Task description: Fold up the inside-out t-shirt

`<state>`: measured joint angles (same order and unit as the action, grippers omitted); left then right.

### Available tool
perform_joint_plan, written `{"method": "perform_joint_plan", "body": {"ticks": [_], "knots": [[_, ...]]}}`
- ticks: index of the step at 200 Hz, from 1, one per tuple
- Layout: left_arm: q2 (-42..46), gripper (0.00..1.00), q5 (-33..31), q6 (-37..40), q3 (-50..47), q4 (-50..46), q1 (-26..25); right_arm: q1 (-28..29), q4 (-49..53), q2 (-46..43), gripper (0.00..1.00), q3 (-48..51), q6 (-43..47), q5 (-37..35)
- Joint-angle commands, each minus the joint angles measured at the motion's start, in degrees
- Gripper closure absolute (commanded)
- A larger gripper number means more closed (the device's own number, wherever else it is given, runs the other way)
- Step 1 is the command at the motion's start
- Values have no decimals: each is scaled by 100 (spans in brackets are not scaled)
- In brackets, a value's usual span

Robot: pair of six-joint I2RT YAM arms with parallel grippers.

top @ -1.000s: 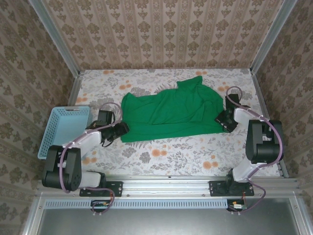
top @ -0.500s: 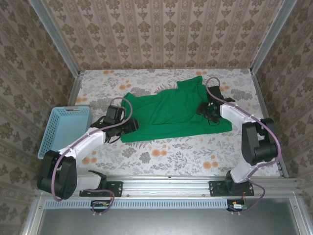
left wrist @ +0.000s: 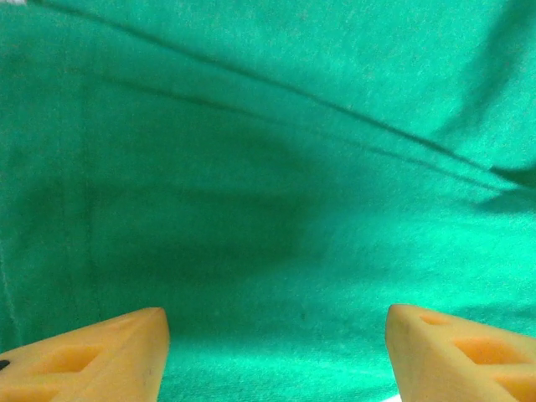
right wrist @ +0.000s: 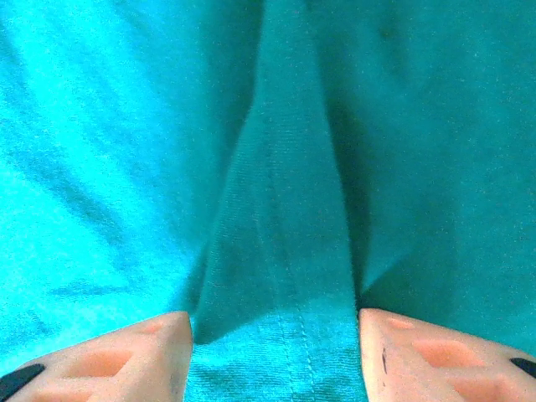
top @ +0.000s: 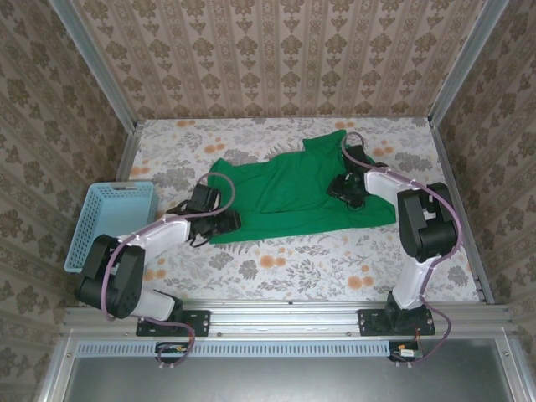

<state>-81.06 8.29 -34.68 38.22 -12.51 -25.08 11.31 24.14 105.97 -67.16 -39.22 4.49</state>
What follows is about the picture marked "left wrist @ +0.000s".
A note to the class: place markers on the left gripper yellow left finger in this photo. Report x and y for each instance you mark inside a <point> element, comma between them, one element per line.
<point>104,368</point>

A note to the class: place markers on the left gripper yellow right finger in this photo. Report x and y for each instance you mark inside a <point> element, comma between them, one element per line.
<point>439,364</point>

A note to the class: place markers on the green t-shirt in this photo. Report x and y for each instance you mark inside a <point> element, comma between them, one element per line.
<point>268,167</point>

